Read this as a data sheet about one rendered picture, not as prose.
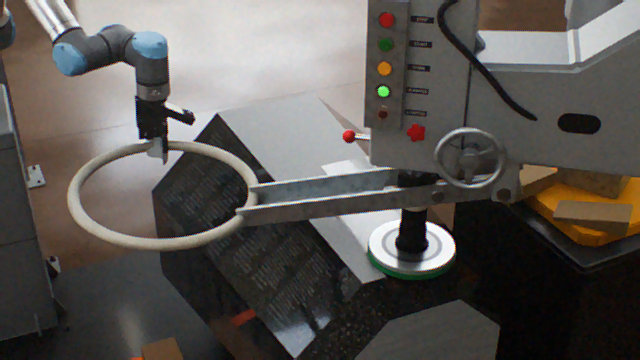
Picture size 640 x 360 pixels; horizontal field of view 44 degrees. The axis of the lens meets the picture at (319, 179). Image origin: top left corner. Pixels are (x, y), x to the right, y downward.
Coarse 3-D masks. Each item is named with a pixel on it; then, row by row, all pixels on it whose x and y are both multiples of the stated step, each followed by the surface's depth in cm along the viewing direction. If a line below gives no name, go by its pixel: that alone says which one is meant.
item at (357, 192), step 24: (384, 168) 194; (480, 168) 187; (264, 192) 205; (288, 192) 203; (312, 192) 202; (336, 192) 199; (360, 192) 196; (384, 192) 184; (408, 192) 182; (432, 192) 180; (456, 192) 179; (480, 192) 178; (504, 192) 172; (264, 216) 195; (288, 216) 193; (312, 216) 192
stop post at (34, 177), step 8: (0, 56) 354; (0, 64) 355; (0, 72) 357; (0, 80) 359; (8, 88) 362; (8, 96) 364; (16, 120) 371; (16, 128) 373; (24, 152) 380; (24, 160) 382; (24, 168) 384; (32, 168) 398; (32, 176) 392; (40, 176) 392; (32, 184) 385; (40, 184) 386
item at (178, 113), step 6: (162, 108) 217; (168, 108) 217; (174, 108) 220; (180, 108) 222; (162, 114) 218; (168, 114) 218; (174, 114) 219; (180, 114) 219; (186, 114) 221; (192, 114) 222; (180, 120) 220; (186, 120) 221; (192, 120) 221
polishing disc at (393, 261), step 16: (384, 224) 204; (432, 224) 204; (384, 240) 198; (432, 240) 198; (448, 240) 198; (384, 256) 192; (400, 256) 192; (416, 256) 192; (432, 256) 192; (448, 256) 192; (400, 272) 189; (416, 272) 188; (432, 272) 189
